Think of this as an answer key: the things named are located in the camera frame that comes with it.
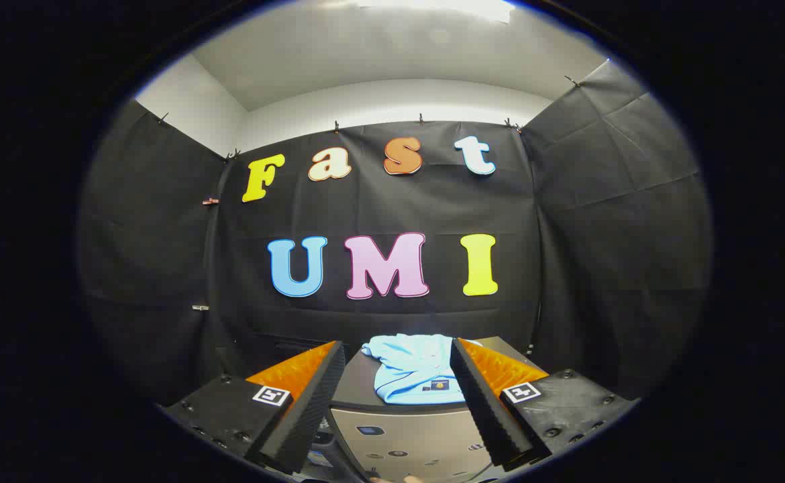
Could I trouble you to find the black backdrop cloth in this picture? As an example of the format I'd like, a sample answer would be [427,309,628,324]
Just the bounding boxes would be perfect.
[77,59,712,403]

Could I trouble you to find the light blue button shirt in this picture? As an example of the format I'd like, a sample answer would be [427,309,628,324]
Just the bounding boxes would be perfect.
[361,333,484,405]

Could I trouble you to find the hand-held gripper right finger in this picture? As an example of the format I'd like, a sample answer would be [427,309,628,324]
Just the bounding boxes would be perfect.
[450,337,639,472]

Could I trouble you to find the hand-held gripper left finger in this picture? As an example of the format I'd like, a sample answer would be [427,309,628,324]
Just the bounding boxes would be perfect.
[163,341,347,476]

